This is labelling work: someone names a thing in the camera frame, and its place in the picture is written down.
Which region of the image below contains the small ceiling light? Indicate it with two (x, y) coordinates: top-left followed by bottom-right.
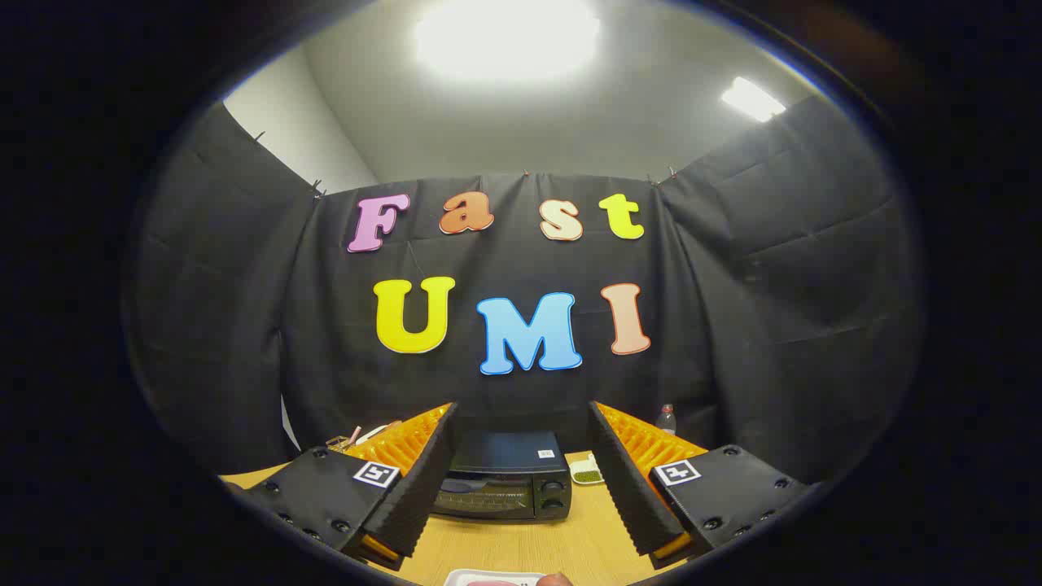
(720, 77), (787, 124)

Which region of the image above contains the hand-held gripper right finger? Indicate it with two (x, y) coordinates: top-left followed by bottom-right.
(588, 400), (817, 571)

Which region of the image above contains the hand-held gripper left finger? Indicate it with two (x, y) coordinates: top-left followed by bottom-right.
(244, 401), (459, 571)

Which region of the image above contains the black toaster oven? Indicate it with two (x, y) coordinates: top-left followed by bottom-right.
(431, 430), (573, 523)

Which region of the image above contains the black backdrop cloth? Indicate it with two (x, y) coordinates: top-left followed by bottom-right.
(122, 94), (926, 489)

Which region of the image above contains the large ceiling light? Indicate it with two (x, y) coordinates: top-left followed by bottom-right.
(414, 0), (603, 84)

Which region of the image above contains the white square plate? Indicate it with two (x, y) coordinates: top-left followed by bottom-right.
(444, 568), (548, 586)

